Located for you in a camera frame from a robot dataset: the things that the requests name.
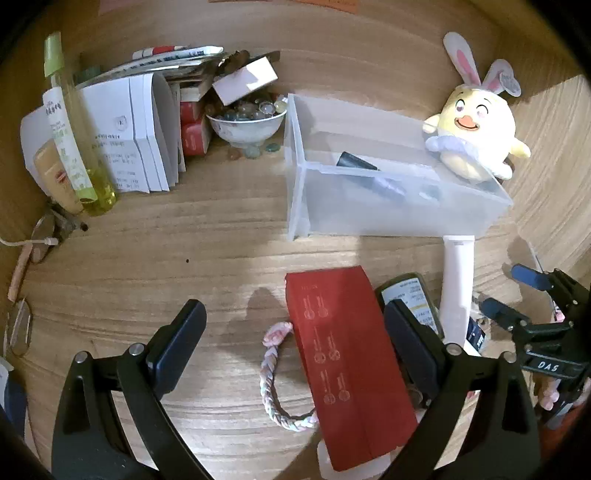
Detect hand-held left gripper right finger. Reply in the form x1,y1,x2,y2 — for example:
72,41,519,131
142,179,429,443
383,299,541,480

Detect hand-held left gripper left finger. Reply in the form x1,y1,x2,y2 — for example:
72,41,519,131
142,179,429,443
51,299,218,480

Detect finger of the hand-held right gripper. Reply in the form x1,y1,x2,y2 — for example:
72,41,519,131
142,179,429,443
512,264,591,324
479,298,573,342

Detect white cosmetic tube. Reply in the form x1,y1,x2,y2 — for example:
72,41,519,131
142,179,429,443
438,234,476,347

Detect dark bottle white label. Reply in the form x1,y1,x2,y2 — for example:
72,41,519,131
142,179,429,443
375,273,445,340

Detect red cardboard box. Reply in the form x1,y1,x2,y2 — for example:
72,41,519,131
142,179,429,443
285,267,419,472

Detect pink braided bracelet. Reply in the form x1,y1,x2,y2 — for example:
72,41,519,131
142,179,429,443
260,322,319,432

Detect clear plastic bin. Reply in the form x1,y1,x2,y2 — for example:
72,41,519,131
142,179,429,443
283,92,514,241

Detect small dark packet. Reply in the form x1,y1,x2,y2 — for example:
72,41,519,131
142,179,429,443
464,316,490,354

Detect yellow plush chick toy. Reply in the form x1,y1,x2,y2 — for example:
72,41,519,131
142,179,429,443
422,31,532,182

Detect small brown object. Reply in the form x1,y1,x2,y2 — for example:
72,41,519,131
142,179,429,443
52,210,88,234

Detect dark blue cloth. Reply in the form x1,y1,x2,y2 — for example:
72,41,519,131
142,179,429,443
0,357,29,439

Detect black cylindrical object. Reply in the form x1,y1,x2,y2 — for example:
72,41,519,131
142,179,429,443
336,151,407,199

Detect small red box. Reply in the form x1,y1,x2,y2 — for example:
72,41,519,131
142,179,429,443
181,121,212,157

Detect beige cosmetic tube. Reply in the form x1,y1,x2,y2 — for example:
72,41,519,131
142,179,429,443
32,139,84,215

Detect stack of white booklets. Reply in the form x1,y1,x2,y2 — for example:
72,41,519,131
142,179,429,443
76,71,185,193

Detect yellow-green spray bottle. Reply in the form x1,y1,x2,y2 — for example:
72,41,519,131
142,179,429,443
43,31,117,217

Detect white ceramic bowl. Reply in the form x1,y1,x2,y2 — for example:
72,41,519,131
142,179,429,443
205,108,287,149

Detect pile of glass marbles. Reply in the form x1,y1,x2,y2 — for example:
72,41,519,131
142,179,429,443
206,93,288,160

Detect white paper sheet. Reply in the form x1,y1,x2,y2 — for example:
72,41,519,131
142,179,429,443
19,107,54,195

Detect white cardboard box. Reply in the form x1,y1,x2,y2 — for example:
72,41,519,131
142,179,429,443
211,55,279,107

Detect stack of printed magazines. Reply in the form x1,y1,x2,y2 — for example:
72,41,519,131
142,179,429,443
76,45,227,88

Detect brown lumpy object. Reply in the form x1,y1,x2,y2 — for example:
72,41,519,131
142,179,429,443
222,50,252,75

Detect orange sticky note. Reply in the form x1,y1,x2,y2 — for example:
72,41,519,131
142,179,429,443
300,0,361,14

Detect wire-rim eyeglasses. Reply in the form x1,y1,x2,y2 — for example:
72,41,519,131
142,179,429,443
4,215,58,357

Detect white cable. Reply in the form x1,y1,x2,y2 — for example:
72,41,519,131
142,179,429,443
0,235,58,247

